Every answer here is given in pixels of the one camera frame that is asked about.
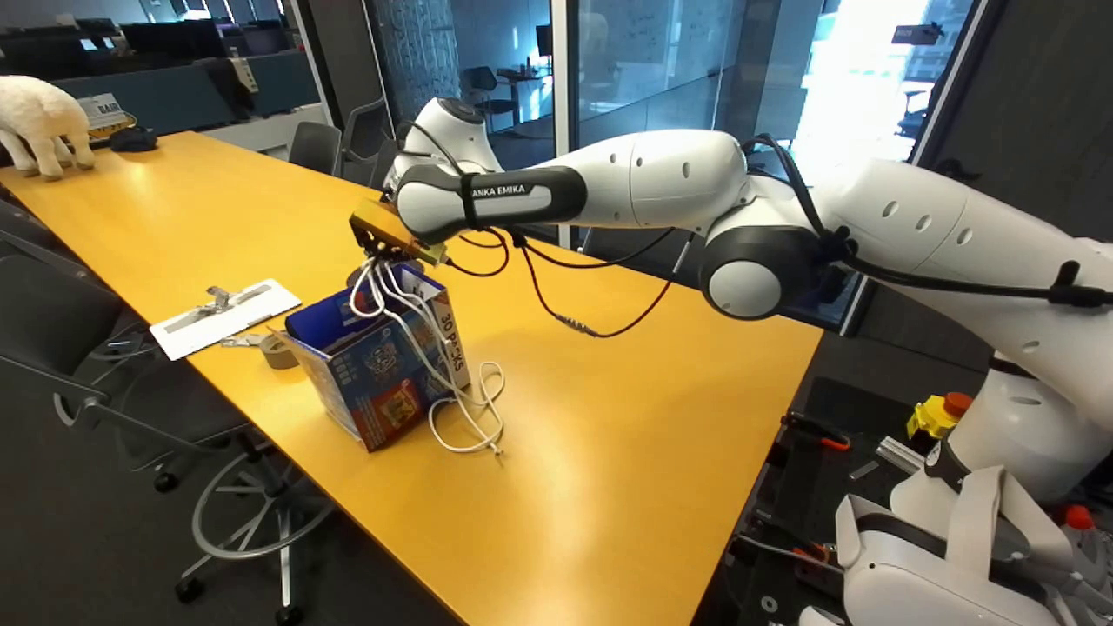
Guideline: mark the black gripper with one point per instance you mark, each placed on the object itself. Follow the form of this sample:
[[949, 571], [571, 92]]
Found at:
[[401, 240]]

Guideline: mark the blue printed cardboard box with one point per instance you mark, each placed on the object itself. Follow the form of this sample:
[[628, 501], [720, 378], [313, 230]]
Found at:
[[378, 385]]

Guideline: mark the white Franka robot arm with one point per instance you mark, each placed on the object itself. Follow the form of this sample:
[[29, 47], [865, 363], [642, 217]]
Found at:
[[649, 175]]

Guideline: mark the black office chair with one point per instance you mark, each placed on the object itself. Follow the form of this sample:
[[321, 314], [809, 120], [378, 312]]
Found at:
[[313, 147], [371, 141]]

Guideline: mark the dark round spool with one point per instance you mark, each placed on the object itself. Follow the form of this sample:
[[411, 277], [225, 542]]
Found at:
[[279, 349]]

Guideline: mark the small metal tool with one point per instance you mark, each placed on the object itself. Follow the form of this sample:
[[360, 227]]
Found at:
[[218, 301]]

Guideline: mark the white paper sheet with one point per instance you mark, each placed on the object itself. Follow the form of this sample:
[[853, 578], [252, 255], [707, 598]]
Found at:
[[221, 326]]

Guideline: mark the small black object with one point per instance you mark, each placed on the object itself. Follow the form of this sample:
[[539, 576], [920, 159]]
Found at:
[[133, 141]]

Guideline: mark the small white sign card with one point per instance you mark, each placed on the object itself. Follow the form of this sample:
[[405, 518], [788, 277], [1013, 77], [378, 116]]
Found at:
[[104, 113]]

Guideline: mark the white plush animal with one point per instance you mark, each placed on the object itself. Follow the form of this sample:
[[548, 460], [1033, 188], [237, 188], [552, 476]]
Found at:
[[40, 116]]

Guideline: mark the yellow red emergency stop button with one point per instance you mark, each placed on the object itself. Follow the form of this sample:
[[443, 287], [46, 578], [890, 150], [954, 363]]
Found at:
[[935, 415]]

